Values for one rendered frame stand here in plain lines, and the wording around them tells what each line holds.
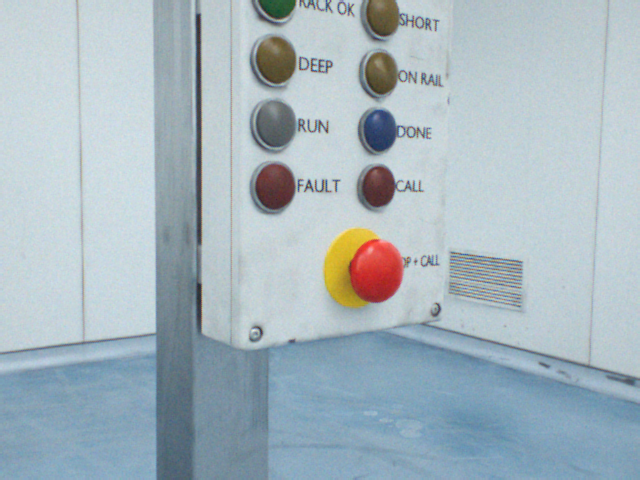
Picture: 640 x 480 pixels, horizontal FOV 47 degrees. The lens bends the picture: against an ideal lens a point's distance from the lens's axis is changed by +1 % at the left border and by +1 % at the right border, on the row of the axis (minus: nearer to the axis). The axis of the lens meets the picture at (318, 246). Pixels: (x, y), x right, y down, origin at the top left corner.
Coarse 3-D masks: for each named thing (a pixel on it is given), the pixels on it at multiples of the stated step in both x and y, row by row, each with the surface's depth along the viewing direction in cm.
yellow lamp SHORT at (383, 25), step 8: (376, 0) 45; (384, 0) 46; (392, 0) 46; (368, 8) 45; (376, 8) 45; (384, 8) 46; (392, 8) 46; (368, 16) 45; (376, 16) 45; (384, 16) 46; (392, 16) 46; (376, 24) 45; (384, 24) 46; (392, 24) 46; (376, 32) 46; (384, 32) 46
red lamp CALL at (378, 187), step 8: (376, 168) 47; (384, 168) 47; (368, 176) 46; (376, 176) 46; (384, 176) 47; (392, 176) 47; (368, 184) 46; (376, 184) 47; (384, 184) 47; (392, 184) 47; (368, 192) 46; (376, 192) 47; (384, 192) 47; (392, 192) 48; (368, 200) 47; (376, 200) 47; (384, 200) 47
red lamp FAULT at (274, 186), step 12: (264, 168) 42; (276, 168) 42; (264, 180) 41; (276, 180) 42; (288, 180) 42; (264, 192) 42; (276, 192) 42; (288, 192) 42; (264, 204) 42; (276, 204) 42
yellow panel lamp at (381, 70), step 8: (376, 56) 46; (384, 56) 46; (368, 64) 46; (376, 64) 46; (384, 64) 46; (392, 64) 46; (368, 72) 46; (376, 72) 46; (384, 72) 46; (392, 72) 47; (368, 80) 46; (376, 80) 46; (384, 80) 46; (392, 80) 47; (376, 88) 46; (384, 88) 46; (392, 88) 47
